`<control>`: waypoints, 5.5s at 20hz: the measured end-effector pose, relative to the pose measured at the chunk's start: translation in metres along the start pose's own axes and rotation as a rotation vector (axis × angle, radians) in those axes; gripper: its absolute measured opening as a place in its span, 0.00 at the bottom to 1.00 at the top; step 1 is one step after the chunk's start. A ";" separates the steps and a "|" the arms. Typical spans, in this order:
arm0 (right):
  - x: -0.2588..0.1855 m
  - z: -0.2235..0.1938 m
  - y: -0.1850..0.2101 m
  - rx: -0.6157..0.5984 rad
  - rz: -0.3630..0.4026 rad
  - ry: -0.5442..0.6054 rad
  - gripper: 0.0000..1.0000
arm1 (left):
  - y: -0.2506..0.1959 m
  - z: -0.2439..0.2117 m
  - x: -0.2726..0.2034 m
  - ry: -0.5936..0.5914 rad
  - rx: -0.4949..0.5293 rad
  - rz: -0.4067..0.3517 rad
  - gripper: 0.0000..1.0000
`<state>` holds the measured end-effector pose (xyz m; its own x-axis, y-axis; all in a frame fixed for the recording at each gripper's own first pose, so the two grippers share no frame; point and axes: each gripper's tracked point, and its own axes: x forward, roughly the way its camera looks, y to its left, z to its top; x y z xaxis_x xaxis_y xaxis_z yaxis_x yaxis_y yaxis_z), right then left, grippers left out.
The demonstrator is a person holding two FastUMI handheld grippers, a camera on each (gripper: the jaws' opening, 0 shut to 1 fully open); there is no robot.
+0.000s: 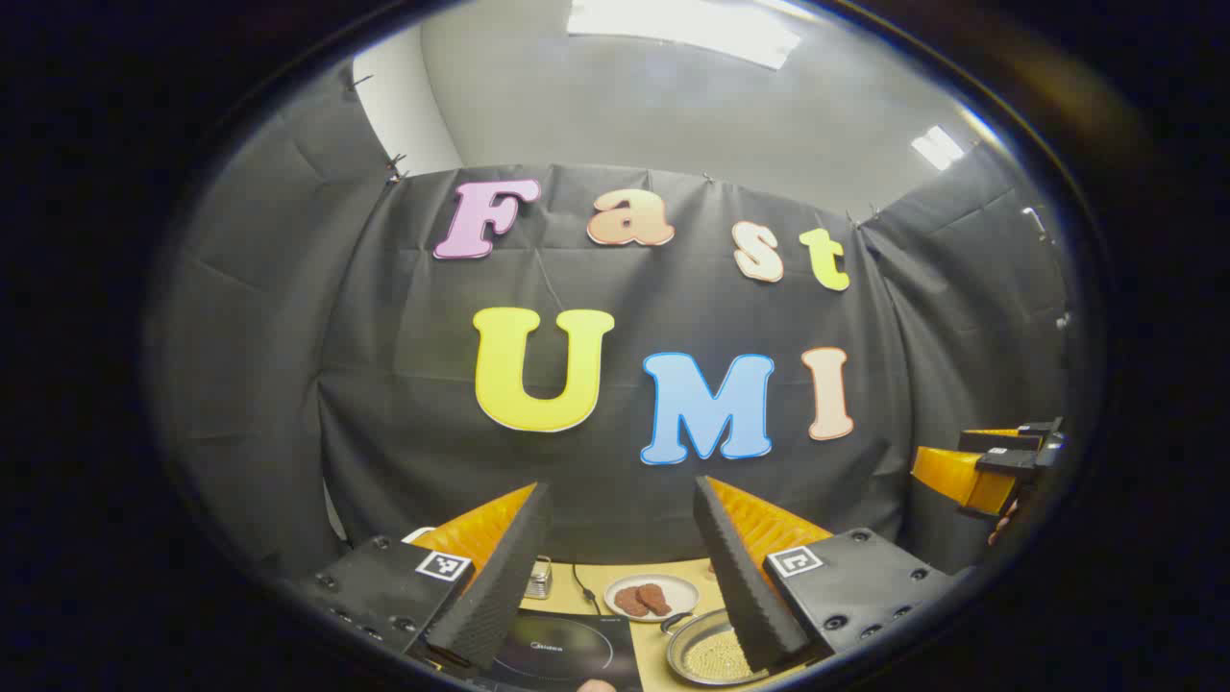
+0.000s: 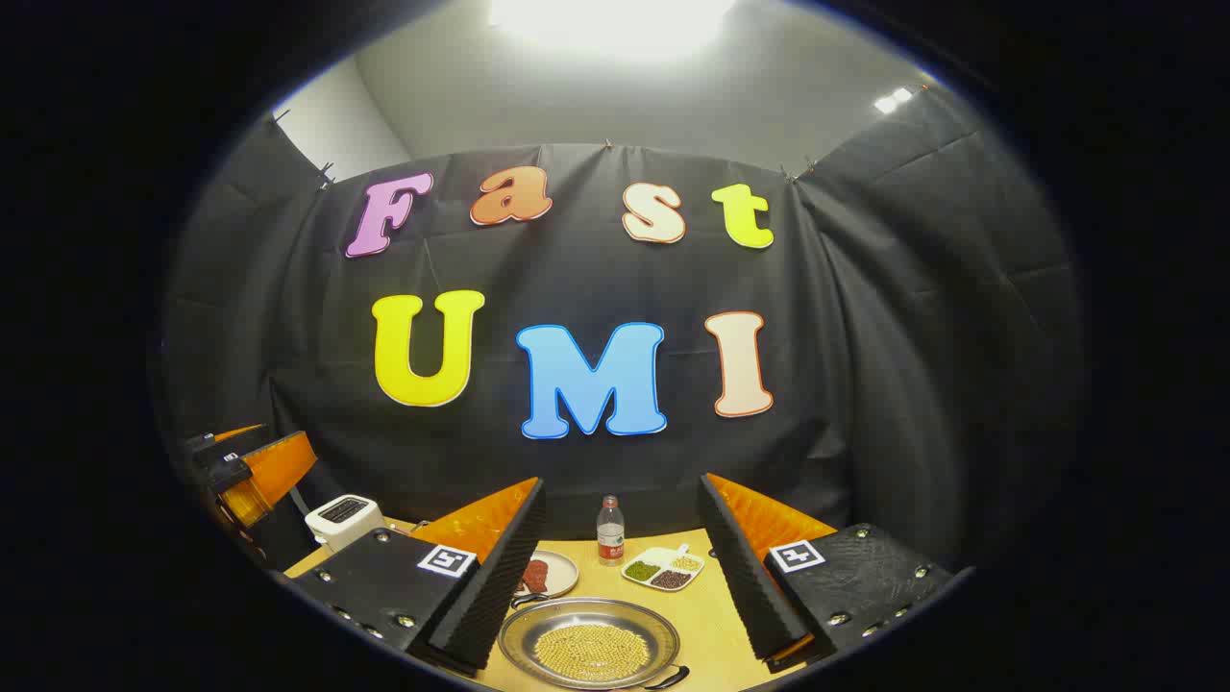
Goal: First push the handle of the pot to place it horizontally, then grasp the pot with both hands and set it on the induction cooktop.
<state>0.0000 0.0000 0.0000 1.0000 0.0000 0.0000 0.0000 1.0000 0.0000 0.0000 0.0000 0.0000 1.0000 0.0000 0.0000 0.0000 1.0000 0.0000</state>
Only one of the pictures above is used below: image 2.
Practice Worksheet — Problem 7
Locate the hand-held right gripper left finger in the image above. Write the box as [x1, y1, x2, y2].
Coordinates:
[290, 478, 547, 674]

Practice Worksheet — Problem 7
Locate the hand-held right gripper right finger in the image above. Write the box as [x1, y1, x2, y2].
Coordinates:
[699, 473, 957, 674]

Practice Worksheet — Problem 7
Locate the steel pot with soybeans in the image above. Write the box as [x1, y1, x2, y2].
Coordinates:
[498, 593, 691, 691]

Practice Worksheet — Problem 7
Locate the white round plate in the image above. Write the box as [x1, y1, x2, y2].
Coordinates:
[514, 550, 580, 602]

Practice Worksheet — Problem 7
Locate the white divided dish of beans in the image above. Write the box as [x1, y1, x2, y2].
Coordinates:
[622, 545, 705, 592]

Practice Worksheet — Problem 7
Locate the white toaster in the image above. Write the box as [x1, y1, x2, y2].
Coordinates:
[306, 495, 387, 554]

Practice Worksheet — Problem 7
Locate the clear bottle with red label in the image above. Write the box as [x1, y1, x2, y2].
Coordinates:
[597, 495, 626, 566]

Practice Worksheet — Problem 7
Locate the black backdrop cloth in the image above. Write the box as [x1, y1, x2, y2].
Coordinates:
[154, 86, 1087, 578]

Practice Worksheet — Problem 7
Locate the large ceiling light panel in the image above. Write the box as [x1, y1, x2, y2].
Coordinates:
[490, 0, 736, 59]

